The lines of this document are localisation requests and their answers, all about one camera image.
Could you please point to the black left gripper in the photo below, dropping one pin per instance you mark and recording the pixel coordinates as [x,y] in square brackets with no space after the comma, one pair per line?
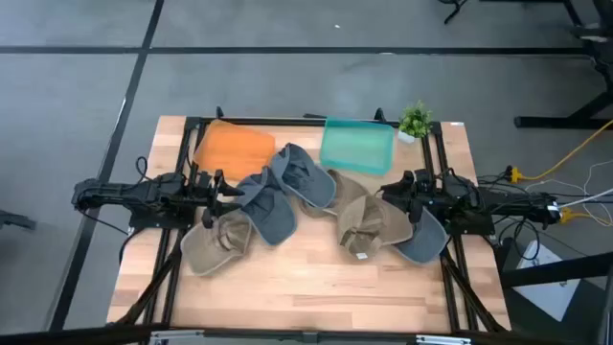
[201,184]

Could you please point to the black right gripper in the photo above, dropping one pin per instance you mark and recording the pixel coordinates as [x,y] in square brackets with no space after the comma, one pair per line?
[424,189]

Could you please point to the tan baseball cap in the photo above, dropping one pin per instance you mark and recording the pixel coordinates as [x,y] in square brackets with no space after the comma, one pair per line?
[347,187]
[373,225]
[211,249]

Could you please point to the grey baseball cap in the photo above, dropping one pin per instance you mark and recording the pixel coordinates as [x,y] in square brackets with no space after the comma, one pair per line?
[306,182]
[268,215]
[426,239]

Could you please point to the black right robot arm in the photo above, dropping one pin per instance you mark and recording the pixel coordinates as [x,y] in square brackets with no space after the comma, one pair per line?
[503,203]

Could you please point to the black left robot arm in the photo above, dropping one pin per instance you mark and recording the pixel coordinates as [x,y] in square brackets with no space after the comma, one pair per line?
[120,191]

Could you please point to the orange plastic bin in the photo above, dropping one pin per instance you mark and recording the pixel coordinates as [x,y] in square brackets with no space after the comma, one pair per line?
[230,148]

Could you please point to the teal plastic bin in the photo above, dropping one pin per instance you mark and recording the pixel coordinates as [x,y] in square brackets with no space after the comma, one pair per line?
[356,146]

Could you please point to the small green potted plant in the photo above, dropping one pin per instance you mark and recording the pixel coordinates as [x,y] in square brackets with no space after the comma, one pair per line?
[415,122]

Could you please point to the yellow power plug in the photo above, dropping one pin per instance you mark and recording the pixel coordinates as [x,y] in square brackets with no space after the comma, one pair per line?
[567,215]

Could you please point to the black metal beam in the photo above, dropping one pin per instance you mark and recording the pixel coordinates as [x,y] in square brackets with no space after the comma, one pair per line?
[555,273]

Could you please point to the white cardboard box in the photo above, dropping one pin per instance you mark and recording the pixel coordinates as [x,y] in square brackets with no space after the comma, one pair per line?
[551,292]

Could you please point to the black chair base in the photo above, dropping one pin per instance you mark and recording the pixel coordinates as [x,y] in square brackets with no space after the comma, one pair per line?
[450,17]

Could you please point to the black floor stand foot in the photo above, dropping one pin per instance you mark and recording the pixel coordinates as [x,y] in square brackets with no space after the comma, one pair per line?
[16,220]

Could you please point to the person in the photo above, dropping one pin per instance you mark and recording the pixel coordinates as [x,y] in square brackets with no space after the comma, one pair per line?
[601,52]

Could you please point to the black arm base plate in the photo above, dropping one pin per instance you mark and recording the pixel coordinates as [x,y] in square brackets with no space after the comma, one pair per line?
[474,226]
[158,221]

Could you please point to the black aluminium table frame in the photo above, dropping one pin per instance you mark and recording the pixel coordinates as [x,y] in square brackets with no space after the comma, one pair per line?
[268,121]

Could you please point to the silver frame bracket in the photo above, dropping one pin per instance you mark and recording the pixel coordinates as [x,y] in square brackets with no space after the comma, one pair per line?
[177,335]
[443,340]

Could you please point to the black desk frame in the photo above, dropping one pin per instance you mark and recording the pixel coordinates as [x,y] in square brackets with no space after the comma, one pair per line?
[565,122]

